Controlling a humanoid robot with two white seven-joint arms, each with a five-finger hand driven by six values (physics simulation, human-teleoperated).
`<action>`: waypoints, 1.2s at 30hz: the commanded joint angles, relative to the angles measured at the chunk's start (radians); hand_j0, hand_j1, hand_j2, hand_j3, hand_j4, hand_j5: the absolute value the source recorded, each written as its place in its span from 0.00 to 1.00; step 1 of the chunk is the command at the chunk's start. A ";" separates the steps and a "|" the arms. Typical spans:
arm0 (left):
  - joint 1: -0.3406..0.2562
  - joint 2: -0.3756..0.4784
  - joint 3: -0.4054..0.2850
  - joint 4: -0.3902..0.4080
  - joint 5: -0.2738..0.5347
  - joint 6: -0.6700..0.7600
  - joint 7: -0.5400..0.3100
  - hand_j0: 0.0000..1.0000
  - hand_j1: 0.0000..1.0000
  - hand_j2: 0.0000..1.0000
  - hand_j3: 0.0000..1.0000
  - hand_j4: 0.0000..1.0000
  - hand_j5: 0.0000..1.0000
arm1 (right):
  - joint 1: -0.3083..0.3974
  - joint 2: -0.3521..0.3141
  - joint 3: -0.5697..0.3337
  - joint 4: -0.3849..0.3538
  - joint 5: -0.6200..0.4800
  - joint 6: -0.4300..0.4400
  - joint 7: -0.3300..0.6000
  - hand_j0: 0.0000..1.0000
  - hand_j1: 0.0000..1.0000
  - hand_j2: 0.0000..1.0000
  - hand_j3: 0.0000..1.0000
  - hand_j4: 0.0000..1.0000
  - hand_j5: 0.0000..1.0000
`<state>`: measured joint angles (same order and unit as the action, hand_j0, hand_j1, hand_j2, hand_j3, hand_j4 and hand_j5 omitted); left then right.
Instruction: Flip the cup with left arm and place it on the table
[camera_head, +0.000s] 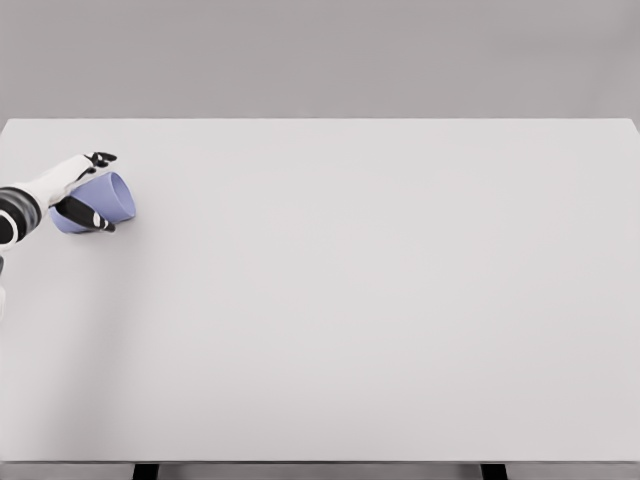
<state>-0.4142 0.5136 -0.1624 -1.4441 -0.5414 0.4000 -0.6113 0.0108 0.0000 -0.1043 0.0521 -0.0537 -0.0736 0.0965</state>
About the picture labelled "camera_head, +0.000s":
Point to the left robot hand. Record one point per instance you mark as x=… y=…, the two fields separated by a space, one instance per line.
x=65 y=172

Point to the lavender blue cup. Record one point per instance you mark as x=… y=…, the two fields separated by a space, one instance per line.
x=102 y=197

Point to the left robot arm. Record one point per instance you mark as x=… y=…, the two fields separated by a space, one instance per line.
x=20 y=205

